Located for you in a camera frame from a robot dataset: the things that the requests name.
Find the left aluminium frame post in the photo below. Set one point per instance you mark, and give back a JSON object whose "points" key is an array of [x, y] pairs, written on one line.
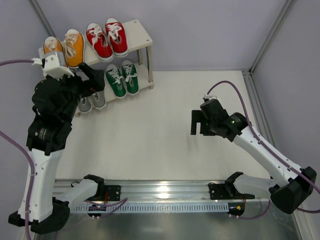
{"points": [[42, 17]]}

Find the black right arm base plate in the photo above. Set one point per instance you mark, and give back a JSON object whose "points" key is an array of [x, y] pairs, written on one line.
{"points": [[218, 191]]}

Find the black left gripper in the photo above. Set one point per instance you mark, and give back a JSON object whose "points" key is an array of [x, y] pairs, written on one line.
{"points": [[83, 83]]}

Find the aluminium mounting rail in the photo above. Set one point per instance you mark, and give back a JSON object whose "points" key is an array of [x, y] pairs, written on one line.
{"points": [[164, 191]]}

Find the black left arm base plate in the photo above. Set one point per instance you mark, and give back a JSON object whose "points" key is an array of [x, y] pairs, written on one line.
{"points": [[112, 193]]}

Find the green canvas sneaker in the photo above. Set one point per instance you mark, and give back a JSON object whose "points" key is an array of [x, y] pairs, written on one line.
{"points": [[130, 75], [115, 79]]}

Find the white wooden shoe shelf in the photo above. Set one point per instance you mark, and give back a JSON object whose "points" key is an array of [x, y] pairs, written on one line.
{"points": [[137, 38]]}

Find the aluminium frame post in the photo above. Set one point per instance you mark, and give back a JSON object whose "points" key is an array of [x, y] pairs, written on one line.
{"points": [[248, 74], [42, 17]]}

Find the red canvas sneaker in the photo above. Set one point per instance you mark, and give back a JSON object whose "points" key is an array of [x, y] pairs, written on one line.
{"points": [[117, 37], [97, 39]]}

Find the orange canvas sneaker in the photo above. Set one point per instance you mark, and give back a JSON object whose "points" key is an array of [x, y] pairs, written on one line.
{"points": [[52, 44], [74, 46]]}

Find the left controller board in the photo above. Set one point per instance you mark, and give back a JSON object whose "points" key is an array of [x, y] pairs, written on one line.
{"points": [[95, 211]]}

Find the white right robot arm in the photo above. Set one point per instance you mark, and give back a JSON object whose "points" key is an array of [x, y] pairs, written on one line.
{"points": [[288, 186]]}

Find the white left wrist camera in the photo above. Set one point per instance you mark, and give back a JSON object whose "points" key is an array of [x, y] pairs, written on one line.
{"points": [[53, 65]]}

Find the right controller board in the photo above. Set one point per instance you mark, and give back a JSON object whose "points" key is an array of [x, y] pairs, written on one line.
{"points": [[236, 210]]}

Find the grey canvas sneaker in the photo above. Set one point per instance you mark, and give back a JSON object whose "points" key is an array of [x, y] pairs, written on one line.
{"points": [[99, 100], [84, 105]]}

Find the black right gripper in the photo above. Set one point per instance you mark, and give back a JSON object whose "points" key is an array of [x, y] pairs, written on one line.
{"points": [[200, 122]]}

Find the slotted grey cable duct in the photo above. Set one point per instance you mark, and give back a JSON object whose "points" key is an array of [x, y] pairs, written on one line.
{"points": [[161, 207]]}

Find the right aluminium frame post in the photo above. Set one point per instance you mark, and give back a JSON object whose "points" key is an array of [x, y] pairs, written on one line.
{"points": [[248, 74]]}

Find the controller board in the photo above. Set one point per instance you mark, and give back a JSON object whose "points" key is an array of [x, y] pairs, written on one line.
{"points": [[236, 210], [95, 211]]}

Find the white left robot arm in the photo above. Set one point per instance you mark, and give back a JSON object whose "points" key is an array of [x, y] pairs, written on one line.
{"points": [[40, 211]]}

